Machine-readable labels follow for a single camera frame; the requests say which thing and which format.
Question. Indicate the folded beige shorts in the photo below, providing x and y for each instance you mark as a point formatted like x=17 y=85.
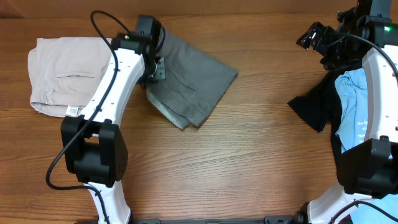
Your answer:
x=65 y=73

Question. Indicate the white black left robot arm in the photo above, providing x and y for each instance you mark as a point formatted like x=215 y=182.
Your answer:
x=93 y=146

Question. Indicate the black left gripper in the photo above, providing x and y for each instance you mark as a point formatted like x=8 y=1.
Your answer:
x=160 y=73

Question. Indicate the grey shorts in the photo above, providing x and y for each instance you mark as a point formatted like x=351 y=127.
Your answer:
x=194 y=83

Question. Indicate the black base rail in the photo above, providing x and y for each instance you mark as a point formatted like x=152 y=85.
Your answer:
x=284 y=219

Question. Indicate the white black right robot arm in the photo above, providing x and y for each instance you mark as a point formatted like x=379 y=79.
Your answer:
x=366 y=172

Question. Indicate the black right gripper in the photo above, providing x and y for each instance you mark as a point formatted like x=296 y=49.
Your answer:
x=323 y=33

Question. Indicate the black t-shirt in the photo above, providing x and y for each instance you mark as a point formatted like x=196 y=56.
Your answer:
x=322 y=105

